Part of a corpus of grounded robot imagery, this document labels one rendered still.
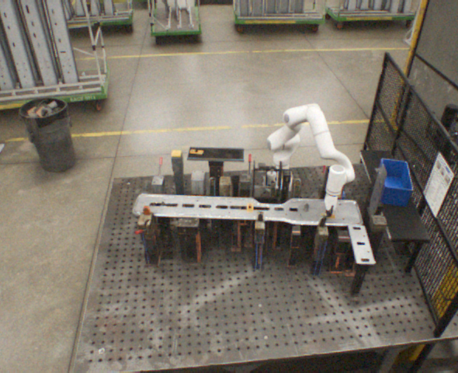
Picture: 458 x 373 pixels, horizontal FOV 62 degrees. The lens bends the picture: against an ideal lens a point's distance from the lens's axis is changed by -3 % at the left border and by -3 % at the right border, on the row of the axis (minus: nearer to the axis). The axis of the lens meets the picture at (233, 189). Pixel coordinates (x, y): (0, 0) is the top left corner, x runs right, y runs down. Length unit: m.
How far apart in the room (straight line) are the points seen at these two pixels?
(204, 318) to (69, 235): 2.02
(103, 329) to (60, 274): 1.38
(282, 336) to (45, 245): 2.44
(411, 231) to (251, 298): 0.98
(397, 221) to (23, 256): 3.05
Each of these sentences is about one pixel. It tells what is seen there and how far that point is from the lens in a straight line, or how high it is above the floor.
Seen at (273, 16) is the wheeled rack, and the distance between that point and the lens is 8.93.
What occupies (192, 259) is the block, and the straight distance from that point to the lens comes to 2.44.
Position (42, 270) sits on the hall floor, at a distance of 3.69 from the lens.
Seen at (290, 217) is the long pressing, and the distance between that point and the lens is 2.33.
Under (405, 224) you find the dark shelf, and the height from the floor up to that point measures 1.03.
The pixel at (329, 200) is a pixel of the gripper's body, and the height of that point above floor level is 1.16.
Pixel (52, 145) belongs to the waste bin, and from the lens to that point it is 4.56.
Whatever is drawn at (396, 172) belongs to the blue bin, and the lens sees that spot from 2.77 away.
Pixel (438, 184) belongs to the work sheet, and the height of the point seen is 1.31.
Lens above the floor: 2.57
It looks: 39 degrees down
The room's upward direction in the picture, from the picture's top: straight up
